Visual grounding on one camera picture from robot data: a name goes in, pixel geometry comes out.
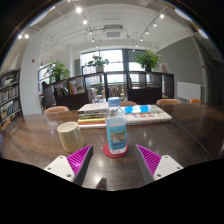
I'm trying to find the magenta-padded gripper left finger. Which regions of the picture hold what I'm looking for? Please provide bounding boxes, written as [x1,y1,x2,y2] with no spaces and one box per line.
[43,144,94,188]

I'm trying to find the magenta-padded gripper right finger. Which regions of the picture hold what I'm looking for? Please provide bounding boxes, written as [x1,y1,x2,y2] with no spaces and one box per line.
[134,143,184,186]

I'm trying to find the clear blue-capped water bottle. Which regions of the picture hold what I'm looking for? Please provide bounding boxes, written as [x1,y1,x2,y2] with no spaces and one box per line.
[104,96,128,155]

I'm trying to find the cream ceramic cup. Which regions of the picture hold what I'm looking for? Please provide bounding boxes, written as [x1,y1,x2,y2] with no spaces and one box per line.
[56,121,85,154]

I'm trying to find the flat round red coaster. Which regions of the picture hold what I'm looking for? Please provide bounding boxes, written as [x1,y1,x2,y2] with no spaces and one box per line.
[102,142,130,158]

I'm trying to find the red and white book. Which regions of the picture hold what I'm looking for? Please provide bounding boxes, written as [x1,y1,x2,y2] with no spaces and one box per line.
[77,121,108,130]

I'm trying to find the large blue and white book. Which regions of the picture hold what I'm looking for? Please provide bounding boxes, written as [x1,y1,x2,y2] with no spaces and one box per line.
[123,104,173,126]

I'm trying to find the yellow-spined book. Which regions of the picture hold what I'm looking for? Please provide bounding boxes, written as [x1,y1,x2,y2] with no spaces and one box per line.
[77,117,107,124]

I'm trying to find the dark-spined book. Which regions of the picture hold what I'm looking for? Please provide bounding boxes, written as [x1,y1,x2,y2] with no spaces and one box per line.
[78,112,108,120]

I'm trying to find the white-covered book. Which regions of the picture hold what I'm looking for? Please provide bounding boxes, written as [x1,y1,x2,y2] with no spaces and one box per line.
[77,102,110,115]

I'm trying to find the dark open shelf unit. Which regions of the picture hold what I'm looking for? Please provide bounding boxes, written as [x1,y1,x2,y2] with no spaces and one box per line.
[41,71,175,111]

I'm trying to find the bushy potted green plant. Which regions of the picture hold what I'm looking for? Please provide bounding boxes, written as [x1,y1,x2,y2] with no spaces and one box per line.
[46,60,71,83]

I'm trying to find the tall potted green plant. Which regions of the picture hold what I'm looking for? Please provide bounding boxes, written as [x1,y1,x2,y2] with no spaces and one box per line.
[134,49,161,73]

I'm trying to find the small potted green plant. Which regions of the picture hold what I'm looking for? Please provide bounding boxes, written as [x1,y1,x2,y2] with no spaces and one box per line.
[87,54,110,74]

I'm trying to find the large glass window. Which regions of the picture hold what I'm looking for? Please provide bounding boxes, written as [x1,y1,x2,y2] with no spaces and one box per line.
[79,49,148,84]

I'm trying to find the round white ceiling lights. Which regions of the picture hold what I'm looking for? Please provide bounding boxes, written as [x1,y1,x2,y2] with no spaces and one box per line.
[174,8,210,40]

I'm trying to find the ceiling air conditioner unit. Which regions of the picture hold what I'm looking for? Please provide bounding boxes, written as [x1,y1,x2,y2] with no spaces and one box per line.
[103,23,125,40]

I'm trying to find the track ceiling spotlights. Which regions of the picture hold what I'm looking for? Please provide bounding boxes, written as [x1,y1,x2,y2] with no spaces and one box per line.
[18,6,166,51]

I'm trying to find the white board on wall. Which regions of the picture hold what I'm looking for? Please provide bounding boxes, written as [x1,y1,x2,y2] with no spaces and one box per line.
[176,81,203,102]

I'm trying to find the wall bookshelf with books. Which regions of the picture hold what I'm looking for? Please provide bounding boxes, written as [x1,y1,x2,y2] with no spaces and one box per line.
[0,68,24,129]

